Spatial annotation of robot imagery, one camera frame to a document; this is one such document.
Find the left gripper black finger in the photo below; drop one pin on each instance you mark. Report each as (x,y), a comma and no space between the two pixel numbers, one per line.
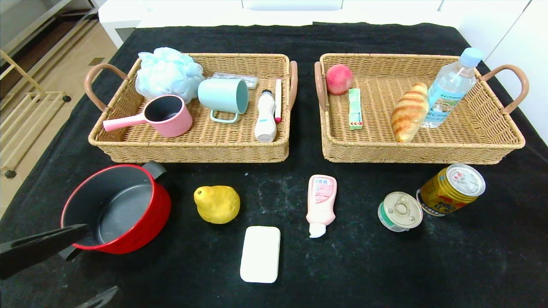
(38,250)
(102,299)

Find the pink lotion tube white cap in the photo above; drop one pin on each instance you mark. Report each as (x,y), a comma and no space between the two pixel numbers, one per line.
(322,201)

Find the white bottle with black tip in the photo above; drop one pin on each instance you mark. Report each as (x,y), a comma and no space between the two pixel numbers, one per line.
(265,119)

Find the small tin can green label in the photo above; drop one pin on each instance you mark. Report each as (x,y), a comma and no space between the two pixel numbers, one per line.
(400,209)

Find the green chewing gum pack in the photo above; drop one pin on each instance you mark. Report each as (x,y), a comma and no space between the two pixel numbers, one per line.
(355,109)

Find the golden striped bread roll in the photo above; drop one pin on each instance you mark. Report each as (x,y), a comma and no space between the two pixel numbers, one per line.
(409,113)

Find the yellow drink can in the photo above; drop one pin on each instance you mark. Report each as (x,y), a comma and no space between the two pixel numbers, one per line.
(445,192)

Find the yellow pear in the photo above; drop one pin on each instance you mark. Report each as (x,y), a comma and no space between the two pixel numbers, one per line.
(218,205)

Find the white soap bar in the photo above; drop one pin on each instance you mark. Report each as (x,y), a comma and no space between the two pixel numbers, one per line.
(260,254)

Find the pink plastic water scoop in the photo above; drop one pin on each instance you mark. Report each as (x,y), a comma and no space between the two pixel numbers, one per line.
(175,124)

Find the light blue mesh bath pouf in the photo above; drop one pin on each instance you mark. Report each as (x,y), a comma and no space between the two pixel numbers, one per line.
(167,72)

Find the black table cloth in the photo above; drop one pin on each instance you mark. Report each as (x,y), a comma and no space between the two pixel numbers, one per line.
(342,265)

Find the clear plastic flat case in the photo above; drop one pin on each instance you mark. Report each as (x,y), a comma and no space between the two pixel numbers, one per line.
(239,79)

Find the thin pink and white stick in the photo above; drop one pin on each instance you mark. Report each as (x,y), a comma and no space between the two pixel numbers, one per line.
(278,98)

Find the white cabinet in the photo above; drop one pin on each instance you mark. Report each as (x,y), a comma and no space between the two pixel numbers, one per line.
(192,13)

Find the pink peach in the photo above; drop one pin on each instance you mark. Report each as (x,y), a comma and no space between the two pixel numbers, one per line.
(339,80)

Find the clear water bottle blue cap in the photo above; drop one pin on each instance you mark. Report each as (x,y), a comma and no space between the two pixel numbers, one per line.
(449,90)

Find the grey metal shelf frame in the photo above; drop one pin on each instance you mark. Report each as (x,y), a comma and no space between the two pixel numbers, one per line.
(21,17)

